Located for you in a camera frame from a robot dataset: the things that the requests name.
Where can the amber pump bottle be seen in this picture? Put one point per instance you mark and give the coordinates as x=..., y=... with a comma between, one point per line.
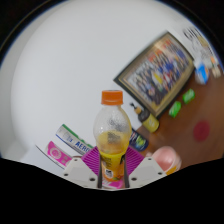
x=148, y=120

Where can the flat round red coaster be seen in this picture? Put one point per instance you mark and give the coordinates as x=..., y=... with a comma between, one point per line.
x=201, y=130

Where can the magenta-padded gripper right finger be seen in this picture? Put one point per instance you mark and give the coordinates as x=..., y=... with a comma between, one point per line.
x=146, y=170

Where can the orange-capped juice bottle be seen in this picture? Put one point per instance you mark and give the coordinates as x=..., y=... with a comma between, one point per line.
x=112, y=133

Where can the white flat panel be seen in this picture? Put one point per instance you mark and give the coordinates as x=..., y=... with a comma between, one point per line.
x=36, y=158

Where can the pink ceramic mug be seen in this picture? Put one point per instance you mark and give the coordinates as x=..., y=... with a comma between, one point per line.
x=166, y=158

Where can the white and blue shuttlecock tube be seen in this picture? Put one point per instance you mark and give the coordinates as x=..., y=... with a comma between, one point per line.
x=73, y=140

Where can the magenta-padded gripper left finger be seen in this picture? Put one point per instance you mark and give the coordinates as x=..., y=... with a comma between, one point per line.
x=78, y=170

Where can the pink shuttlecock tube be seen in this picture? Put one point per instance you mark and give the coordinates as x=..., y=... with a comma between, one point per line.
x=56, y=154

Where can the dark blue pump shampoo bottle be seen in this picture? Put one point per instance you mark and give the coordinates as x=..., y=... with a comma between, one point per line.
x=139, y=141

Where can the framed group photo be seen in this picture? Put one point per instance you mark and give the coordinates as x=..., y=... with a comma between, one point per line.
x=156, y=73

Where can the blue tissue pack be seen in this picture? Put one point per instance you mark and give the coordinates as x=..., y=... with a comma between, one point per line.
x=202, y=72

